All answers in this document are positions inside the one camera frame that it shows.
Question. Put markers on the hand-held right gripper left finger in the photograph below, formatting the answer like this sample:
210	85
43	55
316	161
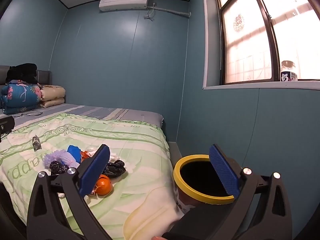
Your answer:
93	171

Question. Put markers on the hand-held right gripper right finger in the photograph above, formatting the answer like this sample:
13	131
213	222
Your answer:
225	173

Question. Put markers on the orange peel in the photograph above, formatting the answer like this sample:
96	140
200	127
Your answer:
103	185

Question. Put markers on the orange snack wrapper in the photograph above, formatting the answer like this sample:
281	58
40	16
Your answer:
85	155

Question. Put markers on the black plastic bag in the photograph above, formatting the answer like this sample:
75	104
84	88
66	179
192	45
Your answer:
115	168
57	167

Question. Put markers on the white tissue bundle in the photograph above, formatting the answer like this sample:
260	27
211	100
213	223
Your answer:
115	156

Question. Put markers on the yellow-rimmed trash bin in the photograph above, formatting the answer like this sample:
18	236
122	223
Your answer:
200	198

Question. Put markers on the blue crumpled cloth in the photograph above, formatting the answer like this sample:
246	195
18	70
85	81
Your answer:
73	152

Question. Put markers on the blue floral folded quilt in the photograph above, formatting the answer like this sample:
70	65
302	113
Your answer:
20	96

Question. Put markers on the silver foil wrapper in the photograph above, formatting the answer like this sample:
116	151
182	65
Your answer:
36	143

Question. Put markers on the green patterned blanket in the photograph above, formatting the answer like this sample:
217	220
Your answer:
125	140

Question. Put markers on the black clothes pile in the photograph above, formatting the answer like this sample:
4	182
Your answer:
22	72

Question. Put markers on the beige folded quilt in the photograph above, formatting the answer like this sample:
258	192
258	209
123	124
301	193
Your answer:
52	93

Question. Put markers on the grey padded headboard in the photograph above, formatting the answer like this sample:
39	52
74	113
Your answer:
45	77

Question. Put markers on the bed with striped sheet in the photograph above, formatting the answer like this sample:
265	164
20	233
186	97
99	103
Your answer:
112	112

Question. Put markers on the glass jar with label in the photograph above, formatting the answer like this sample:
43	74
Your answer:
288	73

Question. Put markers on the brown framed window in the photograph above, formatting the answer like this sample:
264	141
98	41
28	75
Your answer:
245	50

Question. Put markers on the round paper window decal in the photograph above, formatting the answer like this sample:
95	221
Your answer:
238	23

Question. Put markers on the white air conditioner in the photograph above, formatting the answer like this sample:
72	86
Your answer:
123	2

